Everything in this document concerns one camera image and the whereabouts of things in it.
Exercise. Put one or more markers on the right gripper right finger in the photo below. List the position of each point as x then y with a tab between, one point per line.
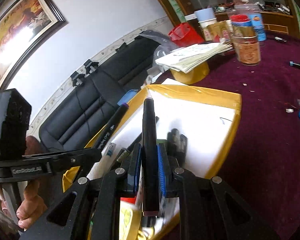
170	186

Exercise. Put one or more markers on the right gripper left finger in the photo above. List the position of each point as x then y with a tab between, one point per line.
132	166

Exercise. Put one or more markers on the thick black marker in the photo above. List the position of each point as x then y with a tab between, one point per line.
149	156

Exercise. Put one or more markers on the left hand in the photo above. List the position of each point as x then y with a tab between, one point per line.
33	206

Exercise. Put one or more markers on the white blue pen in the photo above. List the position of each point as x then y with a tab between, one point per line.
99	169

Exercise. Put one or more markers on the black marker purple band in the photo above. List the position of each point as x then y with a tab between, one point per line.
110	127

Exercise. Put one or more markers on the gold tray box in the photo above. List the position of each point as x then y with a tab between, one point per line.
209	118

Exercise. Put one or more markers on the black leather sofa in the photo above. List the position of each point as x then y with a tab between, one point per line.
86	110

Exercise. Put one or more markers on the gold tape roll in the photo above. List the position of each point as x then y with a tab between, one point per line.
194	76

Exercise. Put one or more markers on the framed horse painting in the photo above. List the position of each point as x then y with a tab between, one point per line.
24	26

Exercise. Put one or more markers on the stack of papers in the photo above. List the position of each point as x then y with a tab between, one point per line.
187	58

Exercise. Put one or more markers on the red plastic bag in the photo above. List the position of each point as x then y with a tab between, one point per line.
184	35

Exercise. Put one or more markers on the orange spice jar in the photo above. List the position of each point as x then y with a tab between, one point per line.
247	50

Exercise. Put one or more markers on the white blue paper cup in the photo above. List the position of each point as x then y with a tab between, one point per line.
205	17

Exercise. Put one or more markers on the blue label plastic jar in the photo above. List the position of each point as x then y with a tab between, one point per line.
253	12

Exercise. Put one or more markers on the wooden cabinet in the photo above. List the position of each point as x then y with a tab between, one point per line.
281	23

